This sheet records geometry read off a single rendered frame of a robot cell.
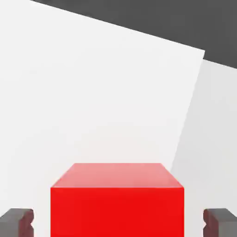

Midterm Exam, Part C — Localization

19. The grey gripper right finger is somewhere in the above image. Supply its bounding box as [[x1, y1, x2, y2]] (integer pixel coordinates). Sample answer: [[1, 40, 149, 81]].
[[203, 208, 237, 237]]

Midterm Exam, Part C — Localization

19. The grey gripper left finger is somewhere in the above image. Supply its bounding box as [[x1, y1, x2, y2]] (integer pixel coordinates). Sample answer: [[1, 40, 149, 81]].
[[0, 208, 35, 237]]

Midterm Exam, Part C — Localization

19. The small red cube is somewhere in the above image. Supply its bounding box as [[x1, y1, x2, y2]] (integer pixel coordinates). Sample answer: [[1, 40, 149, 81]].
[[50, 162, 185, 237]]

